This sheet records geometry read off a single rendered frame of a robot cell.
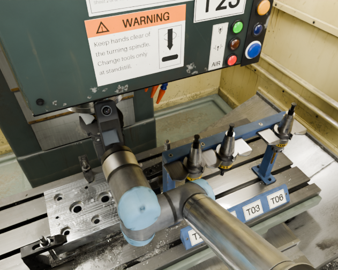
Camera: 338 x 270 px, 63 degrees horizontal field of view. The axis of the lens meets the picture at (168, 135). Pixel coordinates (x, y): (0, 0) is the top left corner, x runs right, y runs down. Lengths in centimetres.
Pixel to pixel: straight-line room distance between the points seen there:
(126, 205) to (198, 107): 158
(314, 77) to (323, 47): 14
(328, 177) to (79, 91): 123
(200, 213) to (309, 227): 87
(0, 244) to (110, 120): 71
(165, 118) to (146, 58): 148
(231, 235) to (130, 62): 33
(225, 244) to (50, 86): 37
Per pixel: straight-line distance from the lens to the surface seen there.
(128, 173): 55
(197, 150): 75
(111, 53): 45
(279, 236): 131
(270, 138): 93
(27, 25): 42
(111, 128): 61
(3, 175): 184
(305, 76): 150
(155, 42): 47
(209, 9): 49
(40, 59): 44
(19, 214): 121
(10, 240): 117
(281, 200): 116
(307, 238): 137
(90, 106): 65
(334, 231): 139
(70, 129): 134
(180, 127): 186
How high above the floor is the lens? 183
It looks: 43 degrees down
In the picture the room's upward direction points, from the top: straight up
